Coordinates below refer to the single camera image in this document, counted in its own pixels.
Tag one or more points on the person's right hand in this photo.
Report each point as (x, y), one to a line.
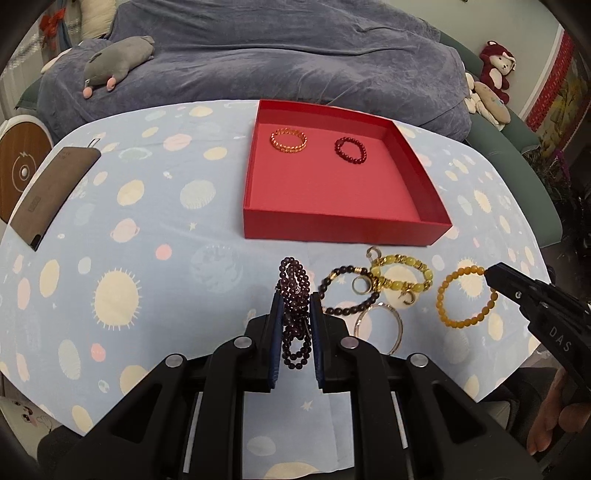
(549, 424)

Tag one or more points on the thin gold bangle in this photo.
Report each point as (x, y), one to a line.
(379, 304)

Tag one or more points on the white plush toy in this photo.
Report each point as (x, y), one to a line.
(97, 11)

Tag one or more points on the small gold hoop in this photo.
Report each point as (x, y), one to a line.
(368, 253)

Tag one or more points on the cream plush toy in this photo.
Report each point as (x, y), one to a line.
(485, 97)

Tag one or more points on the blue-grey blanket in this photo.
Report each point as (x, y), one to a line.
(277, 55)

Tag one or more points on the white face-print mug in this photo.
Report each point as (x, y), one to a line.
(23, 415)

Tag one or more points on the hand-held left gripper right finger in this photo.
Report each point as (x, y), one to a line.
(317, 341)

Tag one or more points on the white curtain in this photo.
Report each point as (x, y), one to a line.
(18, 69)

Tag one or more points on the red-bordered wall poster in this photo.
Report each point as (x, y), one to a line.
(568, 101)

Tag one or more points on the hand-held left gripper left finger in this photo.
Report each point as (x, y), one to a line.
(275, 341)

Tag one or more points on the red monkey plush toy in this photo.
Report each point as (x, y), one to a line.
(496, 69)

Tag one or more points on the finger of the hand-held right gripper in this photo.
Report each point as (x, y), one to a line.
(508, 277)
(517, 302)

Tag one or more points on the grey plush toy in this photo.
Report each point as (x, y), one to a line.
(115, 60)

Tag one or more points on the red shallow box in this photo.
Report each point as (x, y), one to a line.
(323, 184)

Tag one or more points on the red bow decoration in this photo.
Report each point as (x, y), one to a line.
(53, 21)

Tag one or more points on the green sofa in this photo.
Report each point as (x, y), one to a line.
(521, 170)

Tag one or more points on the round white wood-top device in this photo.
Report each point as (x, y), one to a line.
(23, 157)

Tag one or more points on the brown leather pouch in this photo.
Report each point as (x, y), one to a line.
(51, 194)

